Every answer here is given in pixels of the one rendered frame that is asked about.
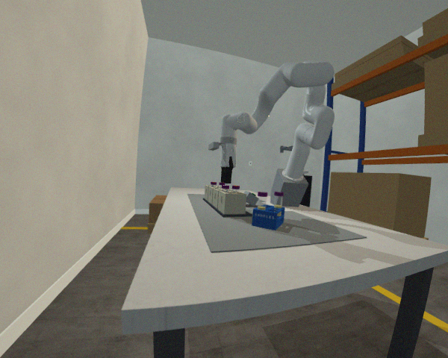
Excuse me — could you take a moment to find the blue tube rack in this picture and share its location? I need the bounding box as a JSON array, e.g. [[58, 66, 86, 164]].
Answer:
[[252, 205, 285, 230]]

